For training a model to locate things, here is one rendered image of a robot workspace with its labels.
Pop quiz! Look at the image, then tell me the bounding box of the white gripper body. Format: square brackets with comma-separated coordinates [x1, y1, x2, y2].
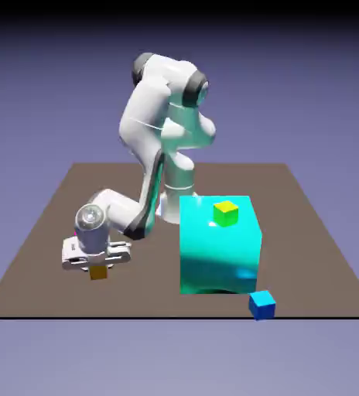
[60, 236, 133, 272]

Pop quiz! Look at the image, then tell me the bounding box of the small orange cube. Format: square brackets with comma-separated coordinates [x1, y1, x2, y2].
[88, 265, 108, 282]

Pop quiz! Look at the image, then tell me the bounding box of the small green cube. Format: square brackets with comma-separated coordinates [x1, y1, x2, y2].
[213, 200, 240, 228]

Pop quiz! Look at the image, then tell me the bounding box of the small blue cube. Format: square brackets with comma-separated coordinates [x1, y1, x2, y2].
[248, 289, 277, 322]

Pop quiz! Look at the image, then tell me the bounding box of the large cyan box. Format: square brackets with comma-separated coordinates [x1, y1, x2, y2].
[178, 194, 263, 295]

